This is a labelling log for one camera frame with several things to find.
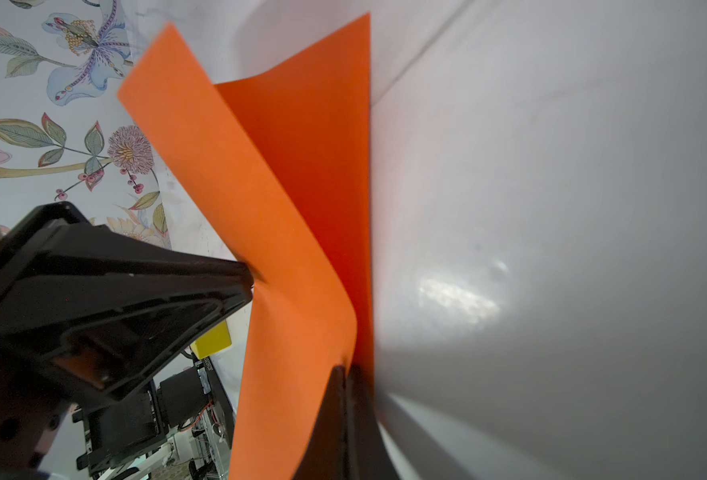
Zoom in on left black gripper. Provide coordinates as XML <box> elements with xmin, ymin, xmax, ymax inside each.
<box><xmin>0</xmin><ymin>202</ymin><xmax>254</xmax><ymax>479</ymax></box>

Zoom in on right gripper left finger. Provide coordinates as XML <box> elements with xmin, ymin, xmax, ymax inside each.
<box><xmin>294</xmin><ymin>366</ymin><xmax>348</xmax><ymax>480</ymax></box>

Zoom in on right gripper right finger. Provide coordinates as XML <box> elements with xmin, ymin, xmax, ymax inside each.
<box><xmin>347</xmin><ymin>365</ymin><xmax>399</xmax><ymax>480</ymax></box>

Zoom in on orange square paper sheet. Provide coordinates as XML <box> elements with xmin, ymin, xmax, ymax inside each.
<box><xmin>119</xmin><ymin>16</ymin><xmax>373</xmax><ymax>479</ymax></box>

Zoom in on yellow rectangular block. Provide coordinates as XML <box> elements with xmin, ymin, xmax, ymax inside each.
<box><xmin>191</xmin><ymin>320</ymin><xmax>233</xmax><ymax>359</ymax></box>

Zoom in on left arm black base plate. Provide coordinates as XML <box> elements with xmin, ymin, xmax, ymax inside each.
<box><xmin>72</xmin><ymin>358</ymin><xmax>236</xmax><ymax>479</ymax></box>

